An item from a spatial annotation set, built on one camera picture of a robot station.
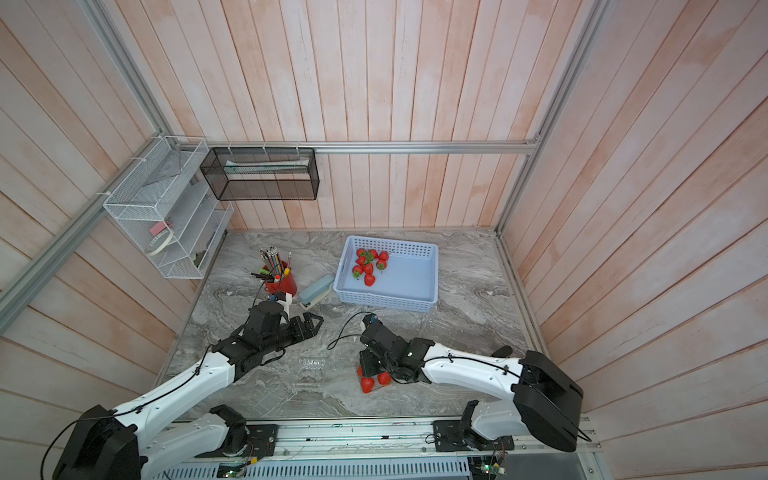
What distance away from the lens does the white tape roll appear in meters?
0.79

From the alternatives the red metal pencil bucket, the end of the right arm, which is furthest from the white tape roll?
the end of the right arm

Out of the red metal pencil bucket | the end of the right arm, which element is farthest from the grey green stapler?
the end of the right arm

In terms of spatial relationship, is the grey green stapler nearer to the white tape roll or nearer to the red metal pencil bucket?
the red metal pencil bucket

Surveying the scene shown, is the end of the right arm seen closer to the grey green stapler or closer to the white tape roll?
the grey green stapler

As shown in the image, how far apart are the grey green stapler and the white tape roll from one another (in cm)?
40

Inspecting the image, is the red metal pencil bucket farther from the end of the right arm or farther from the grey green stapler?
the end of the right arm

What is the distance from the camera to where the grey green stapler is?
97cm
